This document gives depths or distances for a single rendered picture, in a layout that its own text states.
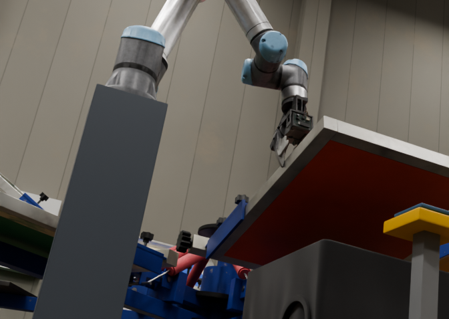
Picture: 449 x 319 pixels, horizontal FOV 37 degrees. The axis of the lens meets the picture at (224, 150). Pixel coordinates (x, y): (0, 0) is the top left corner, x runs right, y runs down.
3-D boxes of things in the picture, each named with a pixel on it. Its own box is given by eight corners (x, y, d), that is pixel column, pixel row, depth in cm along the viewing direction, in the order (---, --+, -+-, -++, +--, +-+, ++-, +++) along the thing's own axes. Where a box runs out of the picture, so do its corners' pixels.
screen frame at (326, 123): (520, 190, 179) (517, 178, 181) (323, 127, 163) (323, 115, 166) (362, 296, 239) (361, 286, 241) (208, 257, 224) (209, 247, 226)
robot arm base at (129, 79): (101, 87, 164) (111, 52, 168) (93, 111, 178) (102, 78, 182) (161, 103, 168) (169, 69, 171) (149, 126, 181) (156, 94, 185)
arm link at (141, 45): (112, 57, 171) (123, 13, 176) (111, 83, 183) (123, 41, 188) (159, 68, 172) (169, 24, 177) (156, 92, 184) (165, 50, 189)
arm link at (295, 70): (276, 71, 205) (304, 77, 206) (275, 99, 199) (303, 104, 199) (282, 54, 199) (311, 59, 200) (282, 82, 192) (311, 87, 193)
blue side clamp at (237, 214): (256, 223, 201) (257, 202, 205) (241, 219, 200) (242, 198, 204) (219, 263, 224) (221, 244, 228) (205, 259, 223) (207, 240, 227)
